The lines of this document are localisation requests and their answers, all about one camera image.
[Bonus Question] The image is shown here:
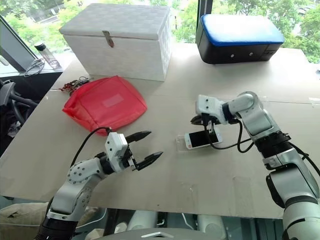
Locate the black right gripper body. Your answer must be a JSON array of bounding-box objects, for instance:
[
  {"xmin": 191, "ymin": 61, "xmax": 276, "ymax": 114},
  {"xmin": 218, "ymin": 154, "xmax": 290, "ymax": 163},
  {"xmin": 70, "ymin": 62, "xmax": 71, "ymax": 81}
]
[{"xmin": 199, "ymin": 113, "xmax": 221, "ymax": 127}]

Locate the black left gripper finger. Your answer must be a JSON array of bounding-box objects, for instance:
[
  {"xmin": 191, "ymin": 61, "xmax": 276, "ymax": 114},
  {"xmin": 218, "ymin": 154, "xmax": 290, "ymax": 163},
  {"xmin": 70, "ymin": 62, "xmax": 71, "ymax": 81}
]
[
  {"xmin": 135, "ymin": 150, "xmax": 164, "ymax": 172},
  {"xmin": 125, "ymin": 130, "xmax": 153, "ymax": 145}
]

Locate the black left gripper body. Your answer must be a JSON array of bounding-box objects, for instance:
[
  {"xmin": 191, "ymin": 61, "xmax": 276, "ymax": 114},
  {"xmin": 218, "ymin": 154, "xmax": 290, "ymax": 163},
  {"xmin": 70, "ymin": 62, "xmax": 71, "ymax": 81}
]
[{"xmin": 120, "ymin": 143, "xmax": 141, "ymax": 173}]

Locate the white smartphone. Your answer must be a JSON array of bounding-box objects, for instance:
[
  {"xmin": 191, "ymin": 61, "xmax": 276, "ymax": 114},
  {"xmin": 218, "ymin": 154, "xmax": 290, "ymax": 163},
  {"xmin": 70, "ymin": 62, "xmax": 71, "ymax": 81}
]
[{"xmin": 184, "ymin": 128, "xmax": 224, "ymax": 151}]

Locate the clear plastic phone case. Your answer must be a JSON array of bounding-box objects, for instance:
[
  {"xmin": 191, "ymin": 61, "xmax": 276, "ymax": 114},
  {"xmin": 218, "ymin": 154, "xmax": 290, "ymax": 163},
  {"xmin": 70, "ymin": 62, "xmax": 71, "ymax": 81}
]
[{"xmin": 174, "ymin": 133, "xmax": 194, "ymax": 153}]

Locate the red mesh bag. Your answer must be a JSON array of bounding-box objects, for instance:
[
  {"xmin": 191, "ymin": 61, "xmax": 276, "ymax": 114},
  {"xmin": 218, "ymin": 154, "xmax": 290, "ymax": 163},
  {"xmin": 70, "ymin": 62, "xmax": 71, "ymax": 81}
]
[{"xmin": 61, "ymin": 75, "xmax": 149, "ymax": 138}]

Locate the white rounded shape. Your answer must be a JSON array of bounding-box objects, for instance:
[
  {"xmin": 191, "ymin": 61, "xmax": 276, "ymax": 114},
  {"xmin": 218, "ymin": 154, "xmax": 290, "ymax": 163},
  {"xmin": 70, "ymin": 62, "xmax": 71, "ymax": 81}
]
[
  {"xmin": 126, "ymin": 210, "xmax": 159, "ymax": 233},
  {"xmin": 196, "ymin": 213, "xmax": 229, "ymax": 237}
]

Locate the grey robot torso plate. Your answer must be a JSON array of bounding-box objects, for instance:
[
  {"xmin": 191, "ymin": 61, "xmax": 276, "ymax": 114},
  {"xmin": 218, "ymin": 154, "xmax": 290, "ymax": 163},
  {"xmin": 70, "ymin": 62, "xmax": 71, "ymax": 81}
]
[{"xmin": 95, "ymin": 230, "xmax": 199, "ymax": 240}]

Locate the white woven lidded box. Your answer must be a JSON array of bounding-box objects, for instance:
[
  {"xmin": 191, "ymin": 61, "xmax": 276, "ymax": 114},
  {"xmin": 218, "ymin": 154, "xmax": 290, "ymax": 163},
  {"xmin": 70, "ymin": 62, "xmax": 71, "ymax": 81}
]
[{"xmin": 58, "ymin": 2, "xmax": 174, "ymax": 83}]

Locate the blue and black padded box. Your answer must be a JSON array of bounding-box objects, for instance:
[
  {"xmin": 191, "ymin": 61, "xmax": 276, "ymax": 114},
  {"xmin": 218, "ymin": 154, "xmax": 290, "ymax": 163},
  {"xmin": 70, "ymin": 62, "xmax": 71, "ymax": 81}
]
[{"xmin": 195, "ymin": 13, "xmax": 286, "ymax": 66}]

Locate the clear bottle with black cap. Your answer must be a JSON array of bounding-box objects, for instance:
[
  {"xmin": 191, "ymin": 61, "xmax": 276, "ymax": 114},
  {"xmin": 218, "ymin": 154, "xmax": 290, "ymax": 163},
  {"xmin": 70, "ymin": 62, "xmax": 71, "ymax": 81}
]
[{"xmin": 33, "ymin": 42, "xmax": 61, "ymax": 69}]

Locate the beige cushion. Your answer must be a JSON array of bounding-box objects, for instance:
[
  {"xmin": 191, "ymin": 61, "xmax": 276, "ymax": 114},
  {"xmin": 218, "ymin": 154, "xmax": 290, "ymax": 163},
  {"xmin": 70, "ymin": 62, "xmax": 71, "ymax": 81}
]
[{"xmin": 0, "ymin": 201, "xmax": 55, "ymax": 239}]

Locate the black chair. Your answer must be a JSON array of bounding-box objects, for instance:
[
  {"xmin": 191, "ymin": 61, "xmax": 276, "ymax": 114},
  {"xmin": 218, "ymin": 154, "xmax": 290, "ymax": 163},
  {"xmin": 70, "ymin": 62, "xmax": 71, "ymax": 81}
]
[{"xmin": 0, "ymin": 79, "xmax": 39, "ymax": 138}]

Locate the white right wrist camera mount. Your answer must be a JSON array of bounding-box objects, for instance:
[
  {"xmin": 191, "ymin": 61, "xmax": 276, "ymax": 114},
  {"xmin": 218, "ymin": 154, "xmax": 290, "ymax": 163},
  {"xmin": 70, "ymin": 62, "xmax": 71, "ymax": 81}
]
[{"xmin": 195, "ymin": 94, "xmax": 230, "ymax": 125}]

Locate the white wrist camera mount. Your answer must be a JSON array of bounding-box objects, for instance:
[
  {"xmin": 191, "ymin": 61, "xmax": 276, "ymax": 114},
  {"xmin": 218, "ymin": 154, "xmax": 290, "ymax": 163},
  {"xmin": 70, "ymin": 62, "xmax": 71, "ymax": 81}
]
[
  {"xmin": 104, "ymin": 132, "xmax": 130, "ymax": 174},
  {"xmin": 195, "ymin": 94, "xmax": 230, "ymax": 125}
]

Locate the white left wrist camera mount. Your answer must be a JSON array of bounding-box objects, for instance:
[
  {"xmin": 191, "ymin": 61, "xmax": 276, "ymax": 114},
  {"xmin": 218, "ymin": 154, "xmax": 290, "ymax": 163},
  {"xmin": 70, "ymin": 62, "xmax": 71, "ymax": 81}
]
[{"xmin": 104, "ymin": 132, "xmax": 130, "ymax": 174}]

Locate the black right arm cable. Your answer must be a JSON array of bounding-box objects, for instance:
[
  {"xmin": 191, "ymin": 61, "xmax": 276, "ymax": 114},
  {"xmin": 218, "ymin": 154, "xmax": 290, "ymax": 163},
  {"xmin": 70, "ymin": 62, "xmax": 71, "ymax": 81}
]
[{"xmin": 203, "ymin": 120, "xmax": 320, "ymax": 176}]

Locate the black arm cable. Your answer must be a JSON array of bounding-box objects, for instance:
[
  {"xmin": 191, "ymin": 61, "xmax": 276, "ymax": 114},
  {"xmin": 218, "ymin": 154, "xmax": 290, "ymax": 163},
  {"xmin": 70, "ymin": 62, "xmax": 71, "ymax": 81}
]
[
  {"xmin": 71, "ymin": 126, "xmax": 113, "ymax": 167},
  {"xmin": 203, "ymin": 120, "xmax": 320, "ymax": 176}
]

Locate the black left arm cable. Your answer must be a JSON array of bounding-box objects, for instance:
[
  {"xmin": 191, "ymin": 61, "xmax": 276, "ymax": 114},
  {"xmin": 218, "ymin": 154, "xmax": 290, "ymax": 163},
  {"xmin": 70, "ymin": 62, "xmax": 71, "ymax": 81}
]
[{"xmin": 71, "ymin": 126, "xmax": 113, "ymax": 167}]

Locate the key bunch with red cord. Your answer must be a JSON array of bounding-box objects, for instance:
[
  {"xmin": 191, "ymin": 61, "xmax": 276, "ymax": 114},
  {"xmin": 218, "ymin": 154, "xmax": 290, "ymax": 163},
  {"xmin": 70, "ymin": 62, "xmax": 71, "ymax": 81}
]
[{"xmin": 52, "ymin": 77, "xmax": 90, "ymax": 96}]

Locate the dark window post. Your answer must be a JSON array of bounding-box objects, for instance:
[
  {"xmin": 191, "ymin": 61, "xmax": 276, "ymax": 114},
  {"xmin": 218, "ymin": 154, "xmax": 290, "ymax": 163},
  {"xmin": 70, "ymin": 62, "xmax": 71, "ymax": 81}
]
[{"xmin": 197, "ymin": 0, "xmax": 214, "ymax": 20}]

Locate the black thin cable bundle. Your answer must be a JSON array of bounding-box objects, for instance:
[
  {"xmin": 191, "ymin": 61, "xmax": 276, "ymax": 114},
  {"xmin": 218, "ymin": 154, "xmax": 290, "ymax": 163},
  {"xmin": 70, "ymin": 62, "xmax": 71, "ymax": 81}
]
[{"xmin": 23, "ymin": 57, "xmax": 46, "ymax": 78}]

